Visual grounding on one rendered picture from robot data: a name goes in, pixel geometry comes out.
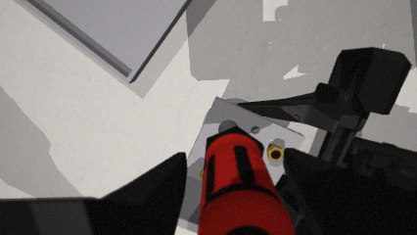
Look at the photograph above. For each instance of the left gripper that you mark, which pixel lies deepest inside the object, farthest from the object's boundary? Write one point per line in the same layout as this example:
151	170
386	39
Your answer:
379	75

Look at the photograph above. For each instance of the grey metal bracket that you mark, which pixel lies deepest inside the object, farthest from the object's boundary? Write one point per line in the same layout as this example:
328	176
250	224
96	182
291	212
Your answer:
269	132

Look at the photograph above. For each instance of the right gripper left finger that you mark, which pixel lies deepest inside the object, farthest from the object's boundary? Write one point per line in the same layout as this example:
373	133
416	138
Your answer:
148	205

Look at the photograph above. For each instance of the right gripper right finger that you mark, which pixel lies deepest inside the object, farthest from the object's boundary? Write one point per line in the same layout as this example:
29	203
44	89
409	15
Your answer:
338	201

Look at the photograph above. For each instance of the red screwdriver handle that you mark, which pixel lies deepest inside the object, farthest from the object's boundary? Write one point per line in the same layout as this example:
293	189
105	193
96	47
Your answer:
238	194

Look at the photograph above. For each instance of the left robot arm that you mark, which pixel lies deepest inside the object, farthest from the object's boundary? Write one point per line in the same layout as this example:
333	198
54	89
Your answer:
392	169

